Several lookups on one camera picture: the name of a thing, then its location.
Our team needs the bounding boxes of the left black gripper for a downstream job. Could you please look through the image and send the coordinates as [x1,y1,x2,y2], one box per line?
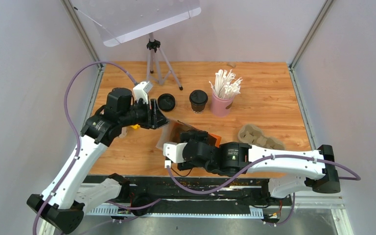
[120,98,171,130]

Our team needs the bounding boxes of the orange paper bag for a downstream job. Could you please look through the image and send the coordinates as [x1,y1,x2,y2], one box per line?
[156,119,222,150]

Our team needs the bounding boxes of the black paper coffee cup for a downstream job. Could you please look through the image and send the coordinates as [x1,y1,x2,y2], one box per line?
[190,101,207,114]

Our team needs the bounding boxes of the black cup lid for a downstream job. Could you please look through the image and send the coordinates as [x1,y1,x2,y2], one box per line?
[189,90,208,105]

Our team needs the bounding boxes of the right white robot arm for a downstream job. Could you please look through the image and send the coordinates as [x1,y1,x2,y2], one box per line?
[163,131,341,205]

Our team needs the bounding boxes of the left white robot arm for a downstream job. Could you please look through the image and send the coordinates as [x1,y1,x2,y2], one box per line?
[27,88,169,235]

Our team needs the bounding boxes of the stack of black lids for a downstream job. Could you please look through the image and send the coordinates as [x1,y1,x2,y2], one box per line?
[157,93,176,112]

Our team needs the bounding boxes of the yellow triangular plastic stand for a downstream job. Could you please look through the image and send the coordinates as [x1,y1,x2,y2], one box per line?
[130,124,141,129]

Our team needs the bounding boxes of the stack of paper cups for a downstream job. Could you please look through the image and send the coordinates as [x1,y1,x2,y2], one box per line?
[118,127,128,138]

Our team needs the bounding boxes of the pink straw holder cup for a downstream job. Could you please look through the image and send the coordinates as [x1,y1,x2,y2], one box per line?
[211,92,234,117]

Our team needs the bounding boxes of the grey tripod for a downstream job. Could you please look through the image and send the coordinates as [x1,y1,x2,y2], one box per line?
[146,32,184,91]

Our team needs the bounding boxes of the cardboard cup carrier tray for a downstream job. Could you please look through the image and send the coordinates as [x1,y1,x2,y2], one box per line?
[237,124,285,150]

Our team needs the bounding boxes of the bundle of wrapped straws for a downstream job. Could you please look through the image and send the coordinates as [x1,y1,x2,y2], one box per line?
[209,69,243,99]

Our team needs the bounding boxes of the white reflector board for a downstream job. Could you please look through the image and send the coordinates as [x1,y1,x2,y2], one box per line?
[73,0,202,47]

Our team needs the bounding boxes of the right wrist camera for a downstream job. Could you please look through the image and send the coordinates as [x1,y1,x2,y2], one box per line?
[163,142,187,168]

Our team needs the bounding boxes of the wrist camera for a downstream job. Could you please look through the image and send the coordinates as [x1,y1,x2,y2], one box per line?
[163,142,187,168]
[132,81,153,104]

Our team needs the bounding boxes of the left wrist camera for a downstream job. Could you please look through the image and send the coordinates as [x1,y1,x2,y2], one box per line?
[132,81,153,104]

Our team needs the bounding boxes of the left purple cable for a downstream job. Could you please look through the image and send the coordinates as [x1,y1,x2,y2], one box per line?
[32,61,161,235]

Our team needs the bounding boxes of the purple cable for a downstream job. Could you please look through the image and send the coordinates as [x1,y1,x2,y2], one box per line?
[166,154,361,227]
[32,61,161,235]

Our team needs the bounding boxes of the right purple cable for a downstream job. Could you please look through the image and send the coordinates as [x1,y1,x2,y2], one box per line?
[166,154,361,227]

